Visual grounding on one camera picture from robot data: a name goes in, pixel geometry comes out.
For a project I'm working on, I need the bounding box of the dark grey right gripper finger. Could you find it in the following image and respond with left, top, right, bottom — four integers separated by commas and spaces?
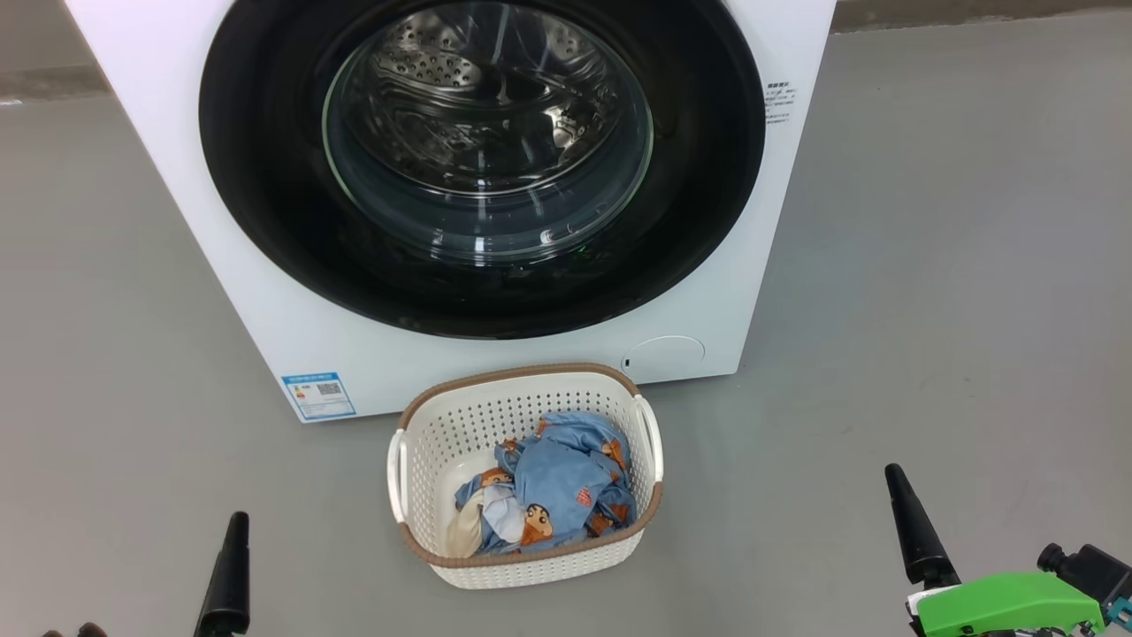
884, 463, 962, 589

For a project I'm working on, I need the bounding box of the round white filter cover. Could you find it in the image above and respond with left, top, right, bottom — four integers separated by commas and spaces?
621, 336, 707, 383

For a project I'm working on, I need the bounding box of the blue energy label sticker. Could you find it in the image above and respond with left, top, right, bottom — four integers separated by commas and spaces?
281, 372, 357, 421

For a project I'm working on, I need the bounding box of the white and cream garment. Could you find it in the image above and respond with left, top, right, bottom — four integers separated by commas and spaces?
445, 485, 527, 558

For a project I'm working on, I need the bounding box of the round black glass washer door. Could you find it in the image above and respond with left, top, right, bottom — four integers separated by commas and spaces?
199, 0, 767, 340

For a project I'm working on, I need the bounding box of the stainless steel washing machine drum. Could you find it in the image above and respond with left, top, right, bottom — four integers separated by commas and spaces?
336, 0, 651, 257

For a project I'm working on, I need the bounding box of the blue cartoon print garment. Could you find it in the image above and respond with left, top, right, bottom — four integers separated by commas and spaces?
455, 411, 636, 556

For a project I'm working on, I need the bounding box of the cream perforated laundry basket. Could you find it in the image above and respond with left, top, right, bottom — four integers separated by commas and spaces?
386, 363, 664, 590

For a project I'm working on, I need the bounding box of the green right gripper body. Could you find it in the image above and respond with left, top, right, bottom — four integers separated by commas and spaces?
906, 571, 1106, 637

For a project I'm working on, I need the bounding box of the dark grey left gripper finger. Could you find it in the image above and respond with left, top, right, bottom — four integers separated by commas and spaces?
193, 511, 251, 637

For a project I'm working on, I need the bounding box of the white front-load washing machine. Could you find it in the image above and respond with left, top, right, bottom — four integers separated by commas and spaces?
64, 0, 838, 424

